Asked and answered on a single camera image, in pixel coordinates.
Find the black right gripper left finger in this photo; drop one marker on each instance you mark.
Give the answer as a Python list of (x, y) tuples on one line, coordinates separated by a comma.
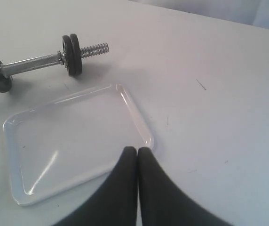
[(114, 203)]

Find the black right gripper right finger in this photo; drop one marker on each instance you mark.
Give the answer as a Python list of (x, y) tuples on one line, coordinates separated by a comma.
[(163, 203)]

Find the chrome threaded dumbbell bar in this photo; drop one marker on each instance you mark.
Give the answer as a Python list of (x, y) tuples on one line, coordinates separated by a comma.
[(49, 60)]

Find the white rectangular plastic tray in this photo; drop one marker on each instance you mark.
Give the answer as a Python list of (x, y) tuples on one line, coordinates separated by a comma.
[(67, 142)]

